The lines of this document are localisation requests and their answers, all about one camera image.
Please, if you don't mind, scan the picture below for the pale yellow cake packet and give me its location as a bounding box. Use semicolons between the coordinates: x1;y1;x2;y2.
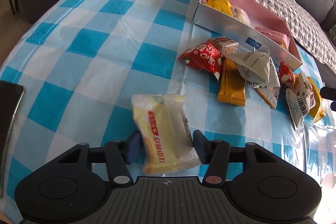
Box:
131;94;201;174

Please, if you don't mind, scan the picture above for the gold bar snack packet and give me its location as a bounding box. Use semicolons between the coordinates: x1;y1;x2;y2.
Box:
217;58;246;106

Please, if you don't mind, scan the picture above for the red snack packet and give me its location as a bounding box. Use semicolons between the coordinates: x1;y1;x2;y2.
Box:
278;61;295;89
178;42;222;81

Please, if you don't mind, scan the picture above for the orange cookie packet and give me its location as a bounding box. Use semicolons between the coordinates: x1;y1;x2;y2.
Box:
308;77;326;123

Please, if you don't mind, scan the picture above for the white green snack bag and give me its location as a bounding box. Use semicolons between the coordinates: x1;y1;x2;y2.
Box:
286;72;315;130

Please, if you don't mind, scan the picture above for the pink snack packet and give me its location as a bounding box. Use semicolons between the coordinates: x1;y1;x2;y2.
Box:
254;26;290;51

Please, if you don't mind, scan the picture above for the white triangular snack bag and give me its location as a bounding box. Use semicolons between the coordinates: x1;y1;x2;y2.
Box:
226;52;280;88

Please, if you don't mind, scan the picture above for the blue checkered tablecloth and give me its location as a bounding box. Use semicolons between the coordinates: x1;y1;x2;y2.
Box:
1;0;335;223

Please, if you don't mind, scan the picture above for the brown biscuit packet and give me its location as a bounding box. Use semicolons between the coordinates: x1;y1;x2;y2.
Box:
207;36;239;57

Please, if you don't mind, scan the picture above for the pink and white snack box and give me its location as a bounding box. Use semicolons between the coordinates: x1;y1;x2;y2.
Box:
193;0;302;71

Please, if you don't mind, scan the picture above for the large yellow snack bag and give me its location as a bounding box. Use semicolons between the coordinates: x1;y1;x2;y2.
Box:
204;0;234;17

